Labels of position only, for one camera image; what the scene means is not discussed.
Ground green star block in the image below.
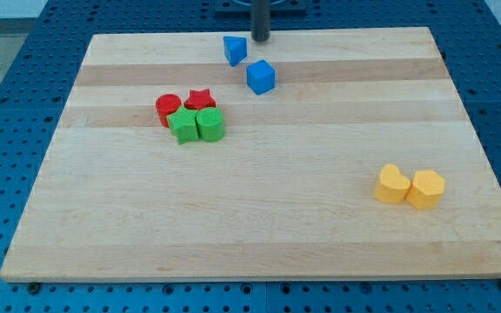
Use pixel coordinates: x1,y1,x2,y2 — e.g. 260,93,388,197
167,106,199,144

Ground yellow heart block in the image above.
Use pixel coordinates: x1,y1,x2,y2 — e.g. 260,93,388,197
374,163,411,203

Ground blue cube block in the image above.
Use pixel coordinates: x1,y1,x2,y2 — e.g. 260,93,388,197
246,60,276,95

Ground red cylinder block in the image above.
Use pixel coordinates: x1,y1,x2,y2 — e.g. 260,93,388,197
155,93,182,128

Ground yellow hexagon block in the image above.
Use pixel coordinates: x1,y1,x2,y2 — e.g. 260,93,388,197
405,170,445,210

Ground red star block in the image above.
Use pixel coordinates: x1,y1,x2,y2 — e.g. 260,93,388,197
184,89,217,110

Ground blue triangle block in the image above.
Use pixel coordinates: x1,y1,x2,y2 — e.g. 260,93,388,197
223,37,247,67

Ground green cylinder block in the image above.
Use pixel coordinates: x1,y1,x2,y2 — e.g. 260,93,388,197
196,107,225,143

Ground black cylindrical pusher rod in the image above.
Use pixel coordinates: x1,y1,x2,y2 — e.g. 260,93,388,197
250,0,271,43

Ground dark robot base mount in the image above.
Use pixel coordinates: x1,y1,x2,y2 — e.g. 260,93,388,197
210,0,307,17

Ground light wooden board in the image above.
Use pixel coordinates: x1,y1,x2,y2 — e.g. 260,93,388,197
0,27,501,283

